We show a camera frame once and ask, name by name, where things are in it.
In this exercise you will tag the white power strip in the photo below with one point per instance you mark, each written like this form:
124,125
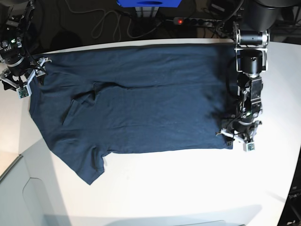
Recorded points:
198,22

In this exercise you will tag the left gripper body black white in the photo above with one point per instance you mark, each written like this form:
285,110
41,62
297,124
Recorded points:
241,131

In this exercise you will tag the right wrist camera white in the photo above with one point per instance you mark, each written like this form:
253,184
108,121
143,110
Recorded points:
24,91

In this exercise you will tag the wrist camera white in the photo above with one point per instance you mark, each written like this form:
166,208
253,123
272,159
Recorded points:
248,146
24,91

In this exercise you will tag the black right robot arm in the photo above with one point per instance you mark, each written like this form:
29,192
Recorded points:
17,41

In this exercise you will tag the dark blue T-shirt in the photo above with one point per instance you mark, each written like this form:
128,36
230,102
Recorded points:
131,100

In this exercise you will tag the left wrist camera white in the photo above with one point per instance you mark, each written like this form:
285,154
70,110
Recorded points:
248,146

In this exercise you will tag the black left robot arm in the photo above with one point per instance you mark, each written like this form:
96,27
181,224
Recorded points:
251,22

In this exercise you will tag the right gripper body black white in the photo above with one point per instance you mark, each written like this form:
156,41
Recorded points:
23,71

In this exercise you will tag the blue box with oval hole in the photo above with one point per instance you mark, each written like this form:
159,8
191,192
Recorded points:
149,3

